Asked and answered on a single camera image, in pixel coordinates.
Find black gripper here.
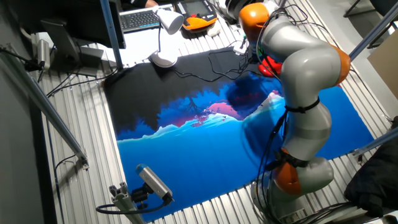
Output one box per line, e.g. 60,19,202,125
248,40,265,65

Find big red push button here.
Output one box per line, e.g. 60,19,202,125
257,55,283,78

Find dark sleeved forearm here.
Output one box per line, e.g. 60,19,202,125
121,0,149,10

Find white desk lamp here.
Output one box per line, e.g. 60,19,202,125
148,5,185,68

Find white desk sheet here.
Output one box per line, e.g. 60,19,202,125
102,26,187,68

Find landscape print desk mat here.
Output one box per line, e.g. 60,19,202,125
103,46,375,222

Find white power adapter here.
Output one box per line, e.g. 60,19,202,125
232,40,249,56

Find orange grey teach pendant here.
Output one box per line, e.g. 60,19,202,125
174,0,218,32

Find black computer keyboard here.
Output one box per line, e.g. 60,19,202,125
119,6,174,34

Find brown cardboard sheet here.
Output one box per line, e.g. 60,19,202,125
366,37,398,100

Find black chair legs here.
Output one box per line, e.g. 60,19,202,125
343,0,398,49

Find black fabric bag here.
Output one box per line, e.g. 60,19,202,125
343,116,398,218

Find black computer monitor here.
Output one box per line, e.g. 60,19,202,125
9,0,127,77

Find short aluminium profile stub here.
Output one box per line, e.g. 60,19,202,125
108,182,146,224

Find thin black cable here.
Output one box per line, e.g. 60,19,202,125
172,68,249,83
207,46,261,77

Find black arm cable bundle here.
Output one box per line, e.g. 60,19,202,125
253,108,289,224

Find blue aluminium frame beam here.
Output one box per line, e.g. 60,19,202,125
351,127,398,157
348,1,398,62

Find blue aluminium frame post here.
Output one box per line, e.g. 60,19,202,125
99,0,124,71

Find silver camera blue cap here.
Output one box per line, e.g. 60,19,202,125
136,164,174,202

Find black floor cable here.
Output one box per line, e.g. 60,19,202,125
46,68,119,98

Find black camera ball mount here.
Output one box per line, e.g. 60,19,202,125
130,183,150,210

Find black camera cable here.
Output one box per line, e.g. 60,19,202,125
95,195,174,215

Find small silver camera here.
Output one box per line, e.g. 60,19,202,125
36,39,51,71

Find grey aluminium frame beam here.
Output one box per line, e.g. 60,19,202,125
0,43,90,170

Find black plug cable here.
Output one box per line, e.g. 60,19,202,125
0,46,44,72

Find thin dark floor cable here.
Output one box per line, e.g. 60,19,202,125
45,121,78,224

